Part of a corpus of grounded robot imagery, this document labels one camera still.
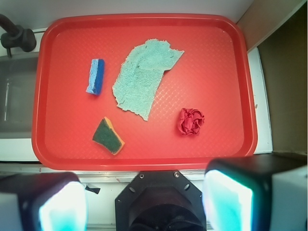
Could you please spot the dark metal faucet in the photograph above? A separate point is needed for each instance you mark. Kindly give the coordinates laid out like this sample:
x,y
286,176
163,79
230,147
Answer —
x,y
16,36

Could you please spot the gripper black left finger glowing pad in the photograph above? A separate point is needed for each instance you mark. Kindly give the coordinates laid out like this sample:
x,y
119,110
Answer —
x,y
43,202

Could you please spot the blue sponge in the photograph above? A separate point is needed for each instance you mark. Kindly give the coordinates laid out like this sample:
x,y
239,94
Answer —
x,y
96,77

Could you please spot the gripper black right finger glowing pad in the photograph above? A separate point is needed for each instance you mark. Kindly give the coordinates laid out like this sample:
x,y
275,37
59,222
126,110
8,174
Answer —
x,y
262,192

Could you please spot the red plastic tray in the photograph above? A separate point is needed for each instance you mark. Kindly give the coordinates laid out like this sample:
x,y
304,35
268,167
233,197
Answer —
x,y
211,76

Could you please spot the crumpled red cloth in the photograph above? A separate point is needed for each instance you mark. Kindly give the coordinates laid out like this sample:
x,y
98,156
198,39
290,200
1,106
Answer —
x,y
190,122

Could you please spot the green and yellow sponge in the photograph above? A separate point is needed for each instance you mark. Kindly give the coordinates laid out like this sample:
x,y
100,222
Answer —
x,y
106,136

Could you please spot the stainless steel sink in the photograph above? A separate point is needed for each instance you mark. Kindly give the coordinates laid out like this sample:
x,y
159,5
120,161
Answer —
x,y
17,87

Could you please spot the teal microfiber cloth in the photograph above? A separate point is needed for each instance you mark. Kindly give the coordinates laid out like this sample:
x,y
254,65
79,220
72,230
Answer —
x,y
141,74

